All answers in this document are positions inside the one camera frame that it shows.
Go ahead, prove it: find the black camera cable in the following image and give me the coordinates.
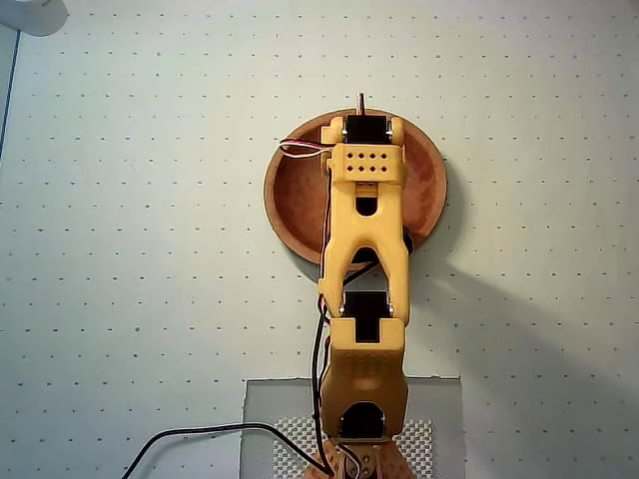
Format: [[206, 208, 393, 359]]
[[121, 261, 378, 479]]

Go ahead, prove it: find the white round object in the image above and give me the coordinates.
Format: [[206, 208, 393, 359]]
[[0, 0, 69, 38]]

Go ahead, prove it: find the grey base plate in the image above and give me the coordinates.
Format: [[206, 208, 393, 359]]
[[242, 377, 463, 479]]

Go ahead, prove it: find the white red servo wire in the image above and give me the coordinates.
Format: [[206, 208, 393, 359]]
[[279, 138, 334, 162]]

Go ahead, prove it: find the white dotted grid mat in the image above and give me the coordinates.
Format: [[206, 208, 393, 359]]
[[0, 0, 639, 479]]

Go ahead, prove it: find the tan perforated robot base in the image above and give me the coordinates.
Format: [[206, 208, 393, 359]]
[[299, 438, 415, 479]]

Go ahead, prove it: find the brown wooden bowl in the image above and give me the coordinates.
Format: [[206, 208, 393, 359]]
[[263, 108, 449, 265]]

